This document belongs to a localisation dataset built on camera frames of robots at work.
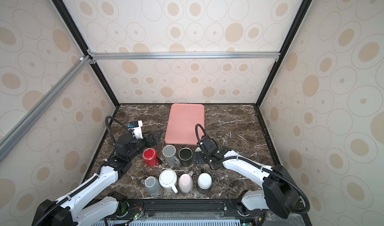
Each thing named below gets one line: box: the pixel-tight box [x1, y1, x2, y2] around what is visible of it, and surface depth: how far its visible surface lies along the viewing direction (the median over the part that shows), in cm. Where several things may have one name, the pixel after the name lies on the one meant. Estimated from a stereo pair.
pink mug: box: [178, 171, 194, 193], surface depth 76 cm
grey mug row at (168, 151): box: [162, 144, 181, 167], surface depth 85 cm
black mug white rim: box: [178, 147, 194, 168], surface depth 86 cm
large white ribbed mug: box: [158, 169, 179, 194], surface depth 77 cm
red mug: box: [142, 147, 158, 167], surface depth 86 cm
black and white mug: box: [197, 168, 213, 195], surface depth 76 cm
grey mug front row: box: [140, 176, 161, 195], surface depth 76 cm
